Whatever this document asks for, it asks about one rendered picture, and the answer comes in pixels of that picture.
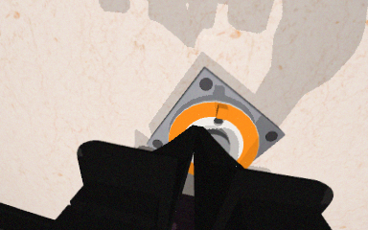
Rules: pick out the orange round plate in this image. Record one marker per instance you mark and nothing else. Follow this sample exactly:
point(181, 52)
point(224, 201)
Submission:
point(236, 125)

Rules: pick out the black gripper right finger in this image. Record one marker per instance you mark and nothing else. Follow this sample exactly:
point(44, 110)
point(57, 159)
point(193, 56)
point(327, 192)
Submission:
point(220, 181)

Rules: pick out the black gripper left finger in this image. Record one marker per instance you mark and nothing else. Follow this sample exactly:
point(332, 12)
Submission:
point(161, 172)

